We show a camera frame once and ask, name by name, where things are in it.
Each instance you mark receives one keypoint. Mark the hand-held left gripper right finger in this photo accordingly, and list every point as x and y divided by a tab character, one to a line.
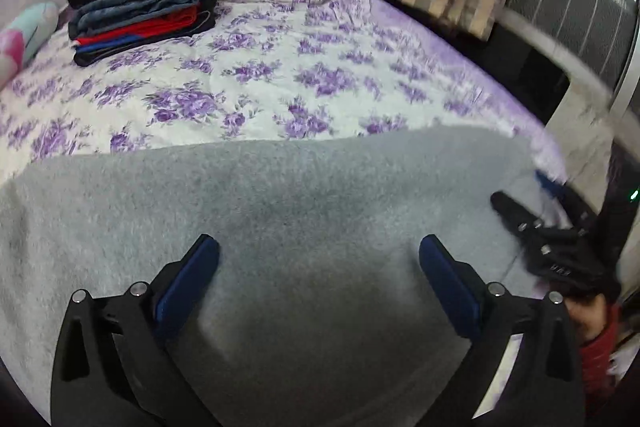
450	292

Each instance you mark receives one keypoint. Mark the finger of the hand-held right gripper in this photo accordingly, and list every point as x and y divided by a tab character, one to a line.
549	184
515	217

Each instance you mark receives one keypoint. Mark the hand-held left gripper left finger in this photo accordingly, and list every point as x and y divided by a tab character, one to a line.
187	287

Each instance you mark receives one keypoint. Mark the grey sweat pants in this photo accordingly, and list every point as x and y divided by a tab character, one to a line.
300	207

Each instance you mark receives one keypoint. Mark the person's right hand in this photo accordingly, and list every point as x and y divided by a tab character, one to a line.
590	319

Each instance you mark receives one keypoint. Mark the metal mesh window grille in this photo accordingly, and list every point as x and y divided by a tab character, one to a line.
575	7

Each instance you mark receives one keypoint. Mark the purple floral bed sheet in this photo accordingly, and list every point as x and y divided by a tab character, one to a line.
300	32

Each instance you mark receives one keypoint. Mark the folded teal pink blanket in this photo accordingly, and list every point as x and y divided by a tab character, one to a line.
25	37

